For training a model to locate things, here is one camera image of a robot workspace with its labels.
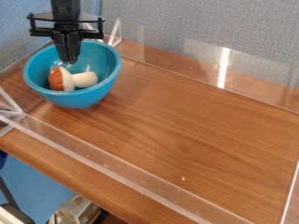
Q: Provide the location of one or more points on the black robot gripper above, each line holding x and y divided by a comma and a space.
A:
66, 20

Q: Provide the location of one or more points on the brown and white toy mushroom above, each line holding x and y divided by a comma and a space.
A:
66, 81

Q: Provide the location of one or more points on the blue bowl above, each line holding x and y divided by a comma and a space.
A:
98, 58

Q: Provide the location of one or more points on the clear acrylic barrier front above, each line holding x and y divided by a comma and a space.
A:
165, 192

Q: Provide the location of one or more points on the clear acrylic barrier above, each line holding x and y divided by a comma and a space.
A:
262, 79
165, 192

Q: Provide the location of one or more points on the clear acrylic barrier back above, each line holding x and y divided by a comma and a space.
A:
262, 79

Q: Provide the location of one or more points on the white device under table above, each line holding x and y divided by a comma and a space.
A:
77, 211

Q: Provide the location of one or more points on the black and white chair part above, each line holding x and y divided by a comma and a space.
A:
11, 213

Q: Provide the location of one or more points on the clear acrylic corner bracket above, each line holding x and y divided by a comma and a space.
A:
111, 33

